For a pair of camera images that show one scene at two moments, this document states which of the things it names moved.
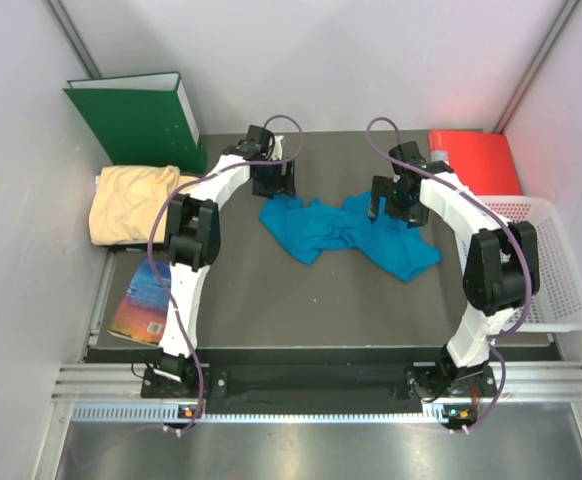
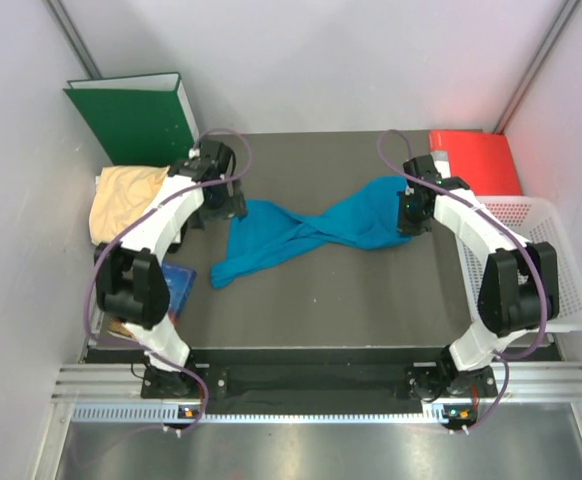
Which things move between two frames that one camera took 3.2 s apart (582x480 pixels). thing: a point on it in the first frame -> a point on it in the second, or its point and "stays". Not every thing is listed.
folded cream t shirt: [126, 200] stays
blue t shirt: [303, 231] -> [259, 231]
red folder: [482, 160] stays
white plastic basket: [561, 304] stays
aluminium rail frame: [571, 381] stays
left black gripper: [282, 184] -> [233, 206]
